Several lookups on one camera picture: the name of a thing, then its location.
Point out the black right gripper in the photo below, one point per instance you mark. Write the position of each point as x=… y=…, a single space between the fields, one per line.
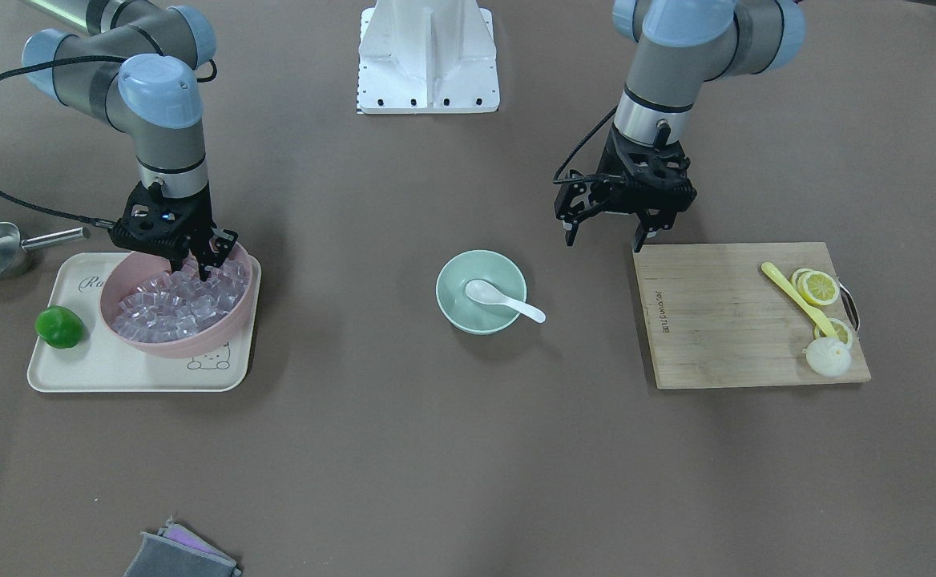
x=219 y=243

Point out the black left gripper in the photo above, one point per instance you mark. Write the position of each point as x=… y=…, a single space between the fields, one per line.
x=603 y=189

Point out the white ceramic spoon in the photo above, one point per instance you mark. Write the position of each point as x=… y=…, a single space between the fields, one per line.
x=484 y=293

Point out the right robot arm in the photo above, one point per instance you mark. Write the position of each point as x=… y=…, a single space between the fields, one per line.
x=132 y=65

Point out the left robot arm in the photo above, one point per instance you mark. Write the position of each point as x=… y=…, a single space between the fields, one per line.
x=680 y=45

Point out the pile of clear ice cubes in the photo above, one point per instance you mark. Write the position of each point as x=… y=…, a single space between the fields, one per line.
x=167 y=307

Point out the pink bowl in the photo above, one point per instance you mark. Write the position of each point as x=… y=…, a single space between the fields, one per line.
x=134 y=267

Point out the mint green bowl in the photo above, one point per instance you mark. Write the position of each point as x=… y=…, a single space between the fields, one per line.
x=470 y=316

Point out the bamboo cutting board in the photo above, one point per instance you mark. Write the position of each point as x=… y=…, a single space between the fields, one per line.
x=714 y=320

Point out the cream plastic tray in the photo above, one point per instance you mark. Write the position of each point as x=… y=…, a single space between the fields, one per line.
x=105 y=363

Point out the green lime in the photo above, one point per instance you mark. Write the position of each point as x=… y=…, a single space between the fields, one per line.
x=59 y=327

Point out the lemon slice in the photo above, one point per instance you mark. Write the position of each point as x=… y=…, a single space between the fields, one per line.
x=843 y=336
x=815 y=287

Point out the white garlic bulb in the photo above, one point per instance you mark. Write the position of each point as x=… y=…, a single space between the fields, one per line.
x=828 y=356

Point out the grey folded cloth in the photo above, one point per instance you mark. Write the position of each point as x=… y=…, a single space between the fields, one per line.
x=175 y=550

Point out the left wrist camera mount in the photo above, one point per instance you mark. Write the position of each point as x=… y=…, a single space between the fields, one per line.
x=581 y=197

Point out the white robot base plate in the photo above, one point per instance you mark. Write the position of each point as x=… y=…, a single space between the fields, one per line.
x=427 y=57

